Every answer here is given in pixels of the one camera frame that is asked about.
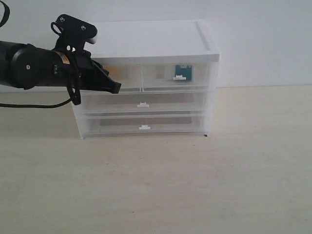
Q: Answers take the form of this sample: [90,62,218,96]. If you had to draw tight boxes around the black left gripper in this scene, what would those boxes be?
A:
[54,36,121,94]

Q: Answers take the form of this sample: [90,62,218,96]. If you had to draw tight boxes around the yellow cheese wedge sponge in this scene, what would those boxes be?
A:
[104,66,120,77]

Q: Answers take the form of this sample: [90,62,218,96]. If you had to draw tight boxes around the white bottle teal label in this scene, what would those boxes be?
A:
[173,65,193,82]

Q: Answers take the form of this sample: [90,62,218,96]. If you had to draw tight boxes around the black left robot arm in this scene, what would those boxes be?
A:
[0,41,121,94]

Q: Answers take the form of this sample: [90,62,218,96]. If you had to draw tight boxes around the clear bottom wide drawer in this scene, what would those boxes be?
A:
[87,115,207,135]

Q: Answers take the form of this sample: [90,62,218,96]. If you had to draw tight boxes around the clear wide drawer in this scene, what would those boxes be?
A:
[77,92,207,114]
[87,115,207,135]

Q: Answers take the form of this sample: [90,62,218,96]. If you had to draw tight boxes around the white plastic drawer cabinet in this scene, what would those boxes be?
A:
[73,19,221,138]

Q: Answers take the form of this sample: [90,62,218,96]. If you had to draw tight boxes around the clear middle wide drawer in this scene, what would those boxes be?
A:
[77,92,207,114]

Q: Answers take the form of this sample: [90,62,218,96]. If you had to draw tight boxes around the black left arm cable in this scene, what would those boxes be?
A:
[0,0,82,108]

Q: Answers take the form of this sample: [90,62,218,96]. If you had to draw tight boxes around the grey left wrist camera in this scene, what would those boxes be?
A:
[51,14,98,44]

